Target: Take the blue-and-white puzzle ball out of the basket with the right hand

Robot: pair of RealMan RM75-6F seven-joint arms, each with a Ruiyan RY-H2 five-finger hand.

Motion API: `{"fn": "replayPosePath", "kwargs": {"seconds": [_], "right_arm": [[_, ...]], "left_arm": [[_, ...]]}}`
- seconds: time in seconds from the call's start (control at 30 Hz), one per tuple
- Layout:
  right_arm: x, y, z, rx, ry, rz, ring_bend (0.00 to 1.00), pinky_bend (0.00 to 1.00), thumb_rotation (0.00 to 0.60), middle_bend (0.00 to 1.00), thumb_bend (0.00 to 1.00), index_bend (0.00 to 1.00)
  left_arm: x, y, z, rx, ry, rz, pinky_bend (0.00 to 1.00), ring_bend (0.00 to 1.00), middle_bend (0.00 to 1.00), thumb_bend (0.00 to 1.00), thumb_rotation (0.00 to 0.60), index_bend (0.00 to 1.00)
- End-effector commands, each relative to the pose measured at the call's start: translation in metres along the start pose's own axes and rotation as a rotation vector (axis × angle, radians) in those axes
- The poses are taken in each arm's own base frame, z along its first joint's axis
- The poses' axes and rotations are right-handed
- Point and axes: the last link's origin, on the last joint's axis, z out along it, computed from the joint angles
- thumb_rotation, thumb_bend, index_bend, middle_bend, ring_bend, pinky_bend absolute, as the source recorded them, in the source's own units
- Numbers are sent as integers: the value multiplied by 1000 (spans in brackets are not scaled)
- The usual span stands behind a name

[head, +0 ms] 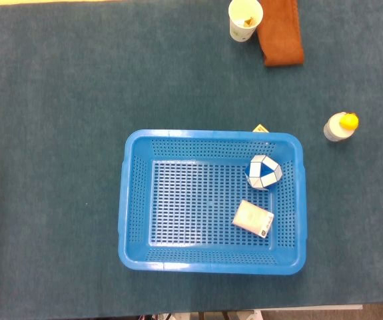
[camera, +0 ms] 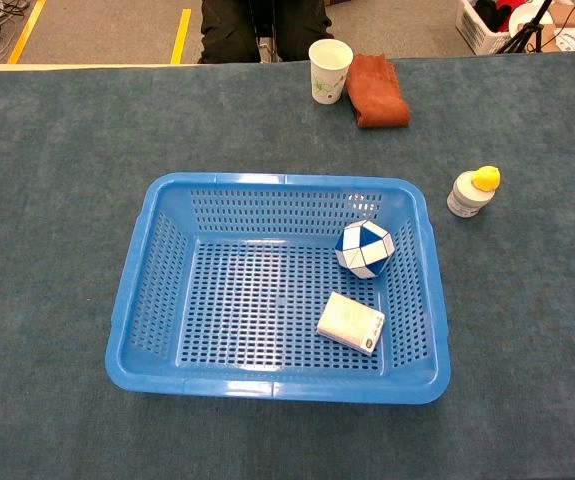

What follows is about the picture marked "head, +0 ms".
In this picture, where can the white and blue puzzle ball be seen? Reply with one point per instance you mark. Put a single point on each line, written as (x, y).
(263, 171)

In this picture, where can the small pink white box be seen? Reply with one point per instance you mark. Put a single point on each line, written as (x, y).
(251, 218)

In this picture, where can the blue perforated plastic basket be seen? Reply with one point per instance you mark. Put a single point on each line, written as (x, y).
(211, 135)

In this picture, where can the small yellow card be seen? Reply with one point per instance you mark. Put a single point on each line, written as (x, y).
(260, 128)

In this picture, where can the white paper cup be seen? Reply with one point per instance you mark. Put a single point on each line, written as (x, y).
(241, 33)

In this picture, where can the white bottle with yellow cap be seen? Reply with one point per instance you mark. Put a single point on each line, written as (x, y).
(334, 130)

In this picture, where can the yellow scrap in cup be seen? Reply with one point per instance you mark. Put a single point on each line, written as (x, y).
(245, 22)

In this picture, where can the teal felt table cover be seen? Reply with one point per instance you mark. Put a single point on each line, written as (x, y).
(44, 133)

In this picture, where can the brown folded cloth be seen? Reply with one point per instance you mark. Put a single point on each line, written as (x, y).
(281, 36)

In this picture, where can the white table frame bar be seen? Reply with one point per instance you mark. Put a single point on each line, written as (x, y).
(311, 307)

